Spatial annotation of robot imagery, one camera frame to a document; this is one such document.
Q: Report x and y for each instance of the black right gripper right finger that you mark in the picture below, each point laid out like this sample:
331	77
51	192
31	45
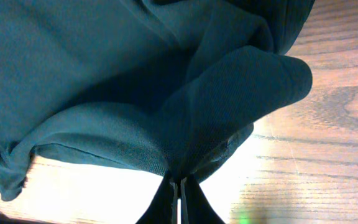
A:
195	208

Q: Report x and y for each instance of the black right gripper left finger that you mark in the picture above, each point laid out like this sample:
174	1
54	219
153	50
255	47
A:
163	207

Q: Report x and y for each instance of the dark teal t-shirt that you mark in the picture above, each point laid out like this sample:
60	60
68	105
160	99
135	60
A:
157	86

